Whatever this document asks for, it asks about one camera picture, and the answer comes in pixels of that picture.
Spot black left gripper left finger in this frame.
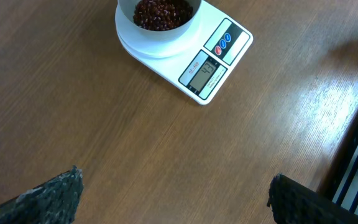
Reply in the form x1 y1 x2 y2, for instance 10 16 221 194
0 167 84 224

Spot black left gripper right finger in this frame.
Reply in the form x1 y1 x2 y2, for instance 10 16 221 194
267 174 358 224

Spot white digital kitchen scale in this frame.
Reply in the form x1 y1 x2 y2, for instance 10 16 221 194
115 1 254 105

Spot white metal bowl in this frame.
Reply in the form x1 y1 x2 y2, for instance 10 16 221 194
117 0 203 39

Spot red beans in bowl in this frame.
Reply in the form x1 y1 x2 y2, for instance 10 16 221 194
133 0 193 31

